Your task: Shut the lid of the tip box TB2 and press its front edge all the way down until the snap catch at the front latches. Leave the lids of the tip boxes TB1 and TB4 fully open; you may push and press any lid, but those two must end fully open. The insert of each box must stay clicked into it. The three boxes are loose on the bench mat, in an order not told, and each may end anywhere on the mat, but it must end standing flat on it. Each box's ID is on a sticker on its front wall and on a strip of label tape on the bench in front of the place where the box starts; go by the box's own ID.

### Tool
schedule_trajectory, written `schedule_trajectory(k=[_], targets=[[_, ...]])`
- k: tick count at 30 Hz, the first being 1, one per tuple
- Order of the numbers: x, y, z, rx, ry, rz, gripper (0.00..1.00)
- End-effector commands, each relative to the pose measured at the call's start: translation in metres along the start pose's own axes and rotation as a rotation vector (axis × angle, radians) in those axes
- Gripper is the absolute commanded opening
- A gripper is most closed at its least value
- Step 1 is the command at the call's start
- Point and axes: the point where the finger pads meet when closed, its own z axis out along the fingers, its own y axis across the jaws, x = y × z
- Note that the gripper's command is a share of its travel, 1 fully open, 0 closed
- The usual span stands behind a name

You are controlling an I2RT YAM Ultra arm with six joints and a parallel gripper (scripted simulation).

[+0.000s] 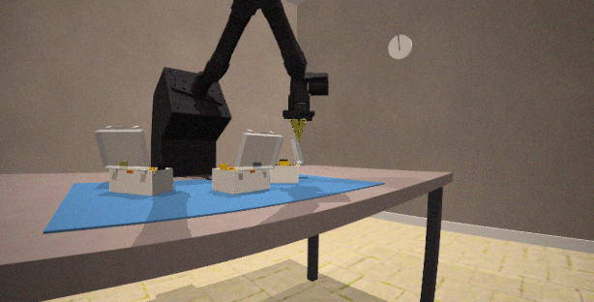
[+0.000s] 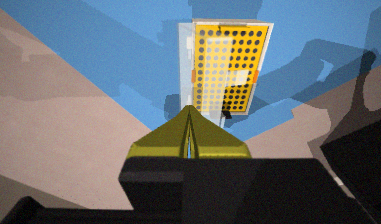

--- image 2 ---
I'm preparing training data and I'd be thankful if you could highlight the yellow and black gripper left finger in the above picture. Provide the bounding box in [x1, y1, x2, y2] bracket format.
[125, 105, 189, 160]

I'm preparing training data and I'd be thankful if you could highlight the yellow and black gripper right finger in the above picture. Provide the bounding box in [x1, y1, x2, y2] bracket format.
[189, 105, 252, 158]

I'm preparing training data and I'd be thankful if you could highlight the blue bench mat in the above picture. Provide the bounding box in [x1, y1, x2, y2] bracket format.
[0, 0, 381, 142]

